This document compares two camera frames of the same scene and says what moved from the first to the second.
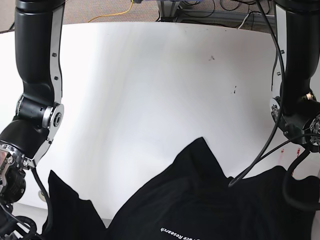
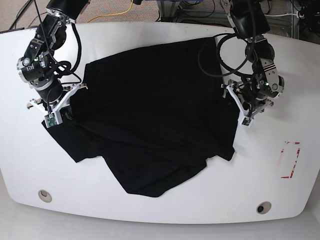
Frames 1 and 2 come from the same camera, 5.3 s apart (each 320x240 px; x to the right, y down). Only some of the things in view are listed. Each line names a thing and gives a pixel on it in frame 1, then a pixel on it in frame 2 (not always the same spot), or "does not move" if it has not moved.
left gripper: (12, 182) -> (38, 74)
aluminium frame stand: (167, 9) does not move
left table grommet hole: (41, 196) does not move
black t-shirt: (194, 199) -> (155, 117)
